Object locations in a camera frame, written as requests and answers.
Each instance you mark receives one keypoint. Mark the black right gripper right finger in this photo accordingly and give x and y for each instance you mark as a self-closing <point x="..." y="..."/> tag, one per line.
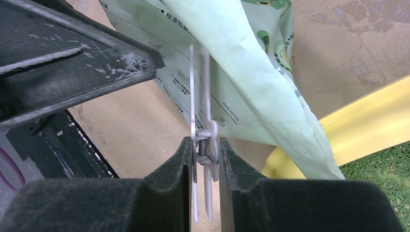
<point x="251" y="202"/>

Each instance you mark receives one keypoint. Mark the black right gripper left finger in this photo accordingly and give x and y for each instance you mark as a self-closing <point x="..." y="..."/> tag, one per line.
<point x="159" y="202"/>

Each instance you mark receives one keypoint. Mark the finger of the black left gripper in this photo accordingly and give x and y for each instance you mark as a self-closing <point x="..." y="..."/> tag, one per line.
<point x="52" y="58"/>

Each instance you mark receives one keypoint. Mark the green cat litter bag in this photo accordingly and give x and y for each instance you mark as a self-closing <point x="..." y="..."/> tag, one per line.
<point x="253" y="94"/>

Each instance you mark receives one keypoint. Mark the yellow sifting litter tray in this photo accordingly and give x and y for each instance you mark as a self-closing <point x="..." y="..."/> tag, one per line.
<point x="374" y="122"/>

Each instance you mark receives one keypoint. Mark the green cat litter granules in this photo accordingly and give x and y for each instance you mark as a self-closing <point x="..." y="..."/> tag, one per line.
<point x="390" y="170"/>

